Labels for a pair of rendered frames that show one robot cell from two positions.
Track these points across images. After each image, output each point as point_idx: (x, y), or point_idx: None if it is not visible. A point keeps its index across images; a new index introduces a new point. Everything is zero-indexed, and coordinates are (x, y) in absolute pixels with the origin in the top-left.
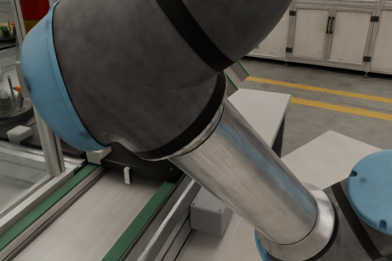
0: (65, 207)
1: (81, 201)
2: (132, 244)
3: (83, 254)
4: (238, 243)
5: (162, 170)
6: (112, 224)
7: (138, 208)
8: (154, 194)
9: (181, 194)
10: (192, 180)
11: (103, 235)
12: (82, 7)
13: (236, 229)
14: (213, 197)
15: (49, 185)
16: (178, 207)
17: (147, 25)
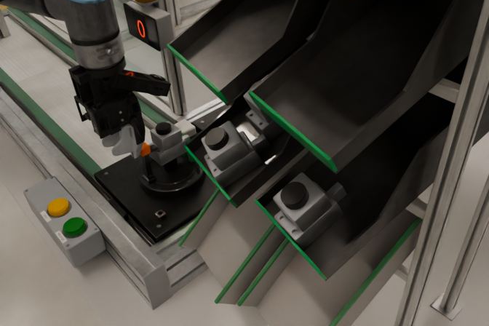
0: (149, 125)
1: (149, 134)
2: (60, 143)
3: (90, 130)
4: (33, 239)
5: (110, 167)
6: (105, 147)
7: (108, 164)
8: (97, 164)
9: (70, 175)
10: (83, 189)
11: (98, 141)
12: None
13: (47, 246)
14: (44, 192)
15: (161, 107)
16: (59, 167)
17: None
